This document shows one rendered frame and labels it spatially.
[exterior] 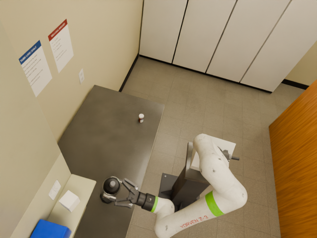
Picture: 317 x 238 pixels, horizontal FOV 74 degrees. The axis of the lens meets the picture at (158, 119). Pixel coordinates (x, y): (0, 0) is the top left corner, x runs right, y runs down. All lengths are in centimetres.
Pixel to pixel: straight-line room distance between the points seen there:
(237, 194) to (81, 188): 68
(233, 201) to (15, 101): 90
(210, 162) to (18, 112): 75
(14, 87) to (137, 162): 124
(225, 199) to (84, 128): 121
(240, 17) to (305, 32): 89
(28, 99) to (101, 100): 143
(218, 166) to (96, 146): 103
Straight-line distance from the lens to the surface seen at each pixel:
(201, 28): 348
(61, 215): 97
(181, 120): 314
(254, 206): 295
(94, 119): 186
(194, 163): 166
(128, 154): 168
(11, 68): 52
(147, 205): 130
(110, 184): 124
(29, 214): 82
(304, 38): 371
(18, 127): 59
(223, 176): 101
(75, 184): 100
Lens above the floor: 244
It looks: 53 degrees down
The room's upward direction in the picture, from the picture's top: 15 degrees clockwise
